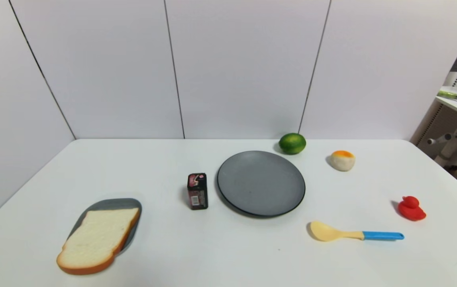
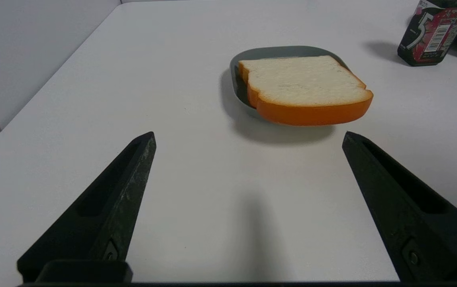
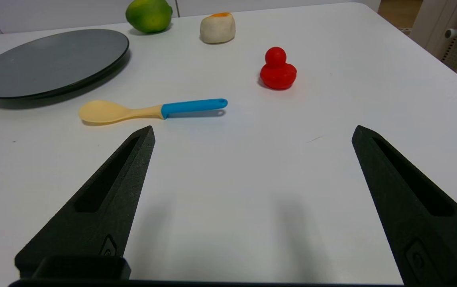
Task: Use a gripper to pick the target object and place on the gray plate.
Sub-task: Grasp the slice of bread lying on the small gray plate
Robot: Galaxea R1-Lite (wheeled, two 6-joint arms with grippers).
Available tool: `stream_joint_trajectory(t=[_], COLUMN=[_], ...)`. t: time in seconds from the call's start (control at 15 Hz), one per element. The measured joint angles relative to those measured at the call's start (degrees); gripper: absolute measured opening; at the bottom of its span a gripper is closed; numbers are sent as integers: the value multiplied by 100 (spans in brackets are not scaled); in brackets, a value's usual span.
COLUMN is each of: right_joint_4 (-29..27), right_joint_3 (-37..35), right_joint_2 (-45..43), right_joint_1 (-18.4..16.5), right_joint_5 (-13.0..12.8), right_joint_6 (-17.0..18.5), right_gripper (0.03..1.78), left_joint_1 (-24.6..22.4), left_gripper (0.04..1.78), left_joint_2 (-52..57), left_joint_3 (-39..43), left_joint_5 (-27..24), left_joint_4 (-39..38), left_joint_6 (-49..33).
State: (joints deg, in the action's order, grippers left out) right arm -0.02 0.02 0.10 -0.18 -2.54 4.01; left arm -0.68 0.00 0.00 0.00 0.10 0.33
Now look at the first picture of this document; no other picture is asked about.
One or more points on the white bun with orange top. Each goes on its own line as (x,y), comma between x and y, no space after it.
(342,161)

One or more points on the green lime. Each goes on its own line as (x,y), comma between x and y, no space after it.
(292,143)

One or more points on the round gray plate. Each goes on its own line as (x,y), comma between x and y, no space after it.
(261,183)

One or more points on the green object on desk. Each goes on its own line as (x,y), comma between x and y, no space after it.
(448,95)

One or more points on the toy bread slice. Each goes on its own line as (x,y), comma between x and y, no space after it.
(97,238)

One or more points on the small gray rectangular tray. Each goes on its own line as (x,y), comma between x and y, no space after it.
(108,204)

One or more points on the red rubber duck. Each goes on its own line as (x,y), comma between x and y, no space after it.
(411,209)

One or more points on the small black battery box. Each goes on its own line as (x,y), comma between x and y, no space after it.
(197,193)

